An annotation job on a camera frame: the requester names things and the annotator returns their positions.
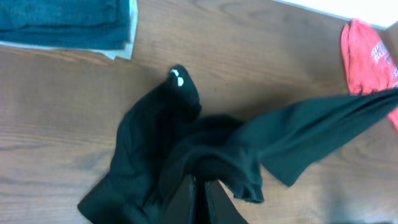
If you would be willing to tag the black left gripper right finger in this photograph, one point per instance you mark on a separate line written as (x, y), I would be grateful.
(219, 208)

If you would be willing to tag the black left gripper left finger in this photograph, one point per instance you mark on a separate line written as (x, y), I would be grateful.
(181, 209)

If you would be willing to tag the black t-shirt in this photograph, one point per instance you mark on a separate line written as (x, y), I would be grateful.
(162, 139)

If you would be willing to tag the folded khaki beige trousers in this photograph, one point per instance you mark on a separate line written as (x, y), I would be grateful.
(125, 53)

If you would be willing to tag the folded navy blue trousers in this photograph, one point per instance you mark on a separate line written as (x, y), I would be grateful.
(75, 24)

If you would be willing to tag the red printed t-shirt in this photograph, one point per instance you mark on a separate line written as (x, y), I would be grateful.
(371, 74)

